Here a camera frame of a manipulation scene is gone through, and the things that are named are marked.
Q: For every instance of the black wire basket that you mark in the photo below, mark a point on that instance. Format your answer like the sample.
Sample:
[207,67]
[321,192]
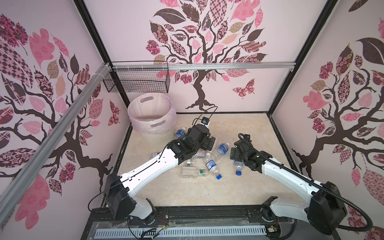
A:
[138,77]

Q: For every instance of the aluminium rail back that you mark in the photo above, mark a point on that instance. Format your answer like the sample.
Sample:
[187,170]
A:
[221,66]

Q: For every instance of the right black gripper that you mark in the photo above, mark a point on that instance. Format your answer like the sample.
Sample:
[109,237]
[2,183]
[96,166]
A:
[235,157]

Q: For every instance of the aluminium rail left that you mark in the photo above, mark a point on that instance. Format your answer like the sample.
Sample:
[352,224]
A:
[16,189]

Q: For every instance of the clear square bottle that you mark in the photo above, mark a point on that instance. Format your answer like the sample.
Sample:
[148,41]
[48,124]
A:
[189,163]
[192,172]

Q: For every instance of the blue label bottle blue cap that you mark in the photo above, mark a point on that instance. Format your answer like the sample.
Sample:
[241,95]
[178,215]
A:
[213,168]

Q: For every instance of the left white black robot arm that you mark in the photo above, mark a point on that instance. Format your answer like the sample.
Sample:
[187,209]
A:
[121,190]

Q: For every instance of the white slotted cable duct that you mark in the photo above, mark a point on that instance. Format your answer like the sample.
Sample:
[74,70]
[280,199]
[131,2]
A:
[179,232]

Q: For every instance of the clear square bottle lower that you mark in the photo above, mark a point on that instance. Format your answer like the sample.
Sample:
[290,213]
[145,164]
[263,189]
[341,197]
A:
[192,172]

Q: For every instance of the pink plastic bin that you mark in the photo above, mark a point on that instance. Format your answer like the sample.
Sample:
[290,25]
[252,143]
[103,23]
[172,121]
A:
[152,113]

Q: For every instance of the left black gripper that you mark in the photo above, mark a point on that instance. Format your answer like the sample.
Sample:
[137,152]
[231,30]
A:
[208,143]

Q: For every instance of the aluminium rail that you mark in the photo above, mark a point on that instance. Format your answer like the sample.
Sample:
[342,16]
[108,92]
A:
[221,66]
[16,189]

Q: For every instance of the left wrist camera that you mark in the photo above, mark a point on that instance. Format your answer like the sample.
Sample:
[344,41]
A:
[205,122]

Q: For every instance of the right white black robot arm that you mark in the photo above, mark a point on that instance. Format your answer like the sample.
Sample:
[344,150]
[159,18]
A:
[322,207]

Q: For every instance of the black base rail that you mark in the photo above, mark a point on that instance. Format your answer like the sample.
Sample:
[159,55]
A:
[278,228]

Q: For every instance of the clear square bottle upper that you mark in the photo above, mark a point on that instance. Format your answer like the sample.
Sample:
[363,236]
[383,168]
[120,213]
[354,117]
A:
[189,163]

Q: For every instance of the long clear crushed bottle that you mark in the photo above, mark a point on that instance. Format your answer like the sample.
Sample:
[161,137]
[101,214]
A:
[199,155]

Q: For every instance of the flat blue label bottle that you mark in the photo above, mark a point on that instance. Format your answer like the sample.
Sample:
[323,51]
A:
[154,155]

